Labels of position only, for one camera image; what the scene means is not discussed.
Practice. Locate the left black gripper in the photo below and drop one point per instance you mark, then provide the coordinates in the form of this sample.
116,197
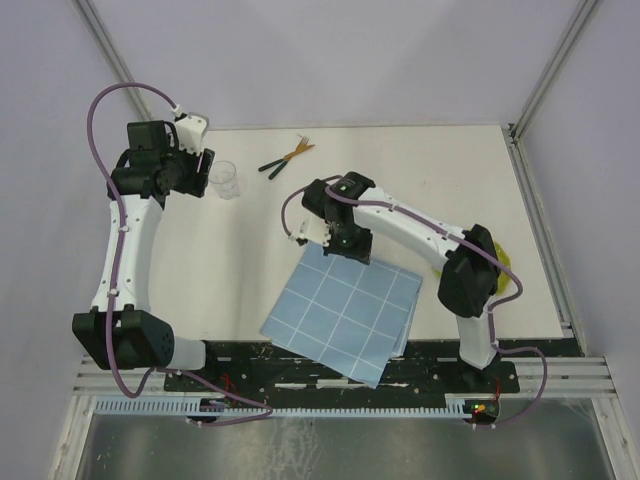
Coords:
197,183

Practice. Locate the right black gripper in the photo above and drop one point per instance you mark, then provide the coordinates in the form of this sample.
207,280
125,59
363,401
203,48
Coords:
361,253

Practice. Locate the clear plastic cup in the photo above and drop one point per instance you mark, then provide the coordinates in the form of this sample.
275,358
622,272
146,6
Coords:
223,178

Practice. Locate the blue checkered cloth napkin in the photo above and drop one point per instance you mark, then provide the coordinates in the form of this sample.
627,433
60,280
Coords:
349,317

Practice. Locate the green polka dot plate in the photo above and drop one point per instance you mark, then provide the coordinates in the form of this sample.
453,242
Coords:
503,279

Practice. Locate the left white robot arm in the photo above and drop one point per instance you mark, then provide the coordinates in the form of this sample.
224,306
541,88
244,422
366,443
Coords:
119,330

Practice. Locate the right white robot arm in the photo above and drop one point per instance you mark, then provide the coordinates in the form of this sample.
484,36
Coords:
346,215

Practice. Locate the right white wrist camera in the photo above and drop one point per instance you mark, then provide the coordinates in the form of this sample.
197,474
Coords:
314,230

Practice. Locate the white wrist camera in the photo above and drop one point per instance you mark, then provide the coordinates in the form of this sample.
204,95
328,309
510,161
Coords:
191,129
314,230

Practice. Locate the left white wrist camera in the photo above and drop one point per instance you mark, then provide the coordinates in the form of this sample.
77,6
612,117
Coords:
191,129

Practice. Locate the right aluminium frame post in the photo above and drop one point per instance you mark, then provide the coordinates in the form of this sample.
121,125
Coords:
575,28

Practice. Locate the aluminium frame post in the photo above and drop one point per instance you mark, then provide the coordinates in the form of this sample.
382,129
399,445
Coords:
575,28
98,30

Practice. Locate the left aluminium frame post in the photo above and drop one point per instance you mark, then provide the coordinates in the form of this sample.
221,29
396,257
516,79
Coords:
98,30

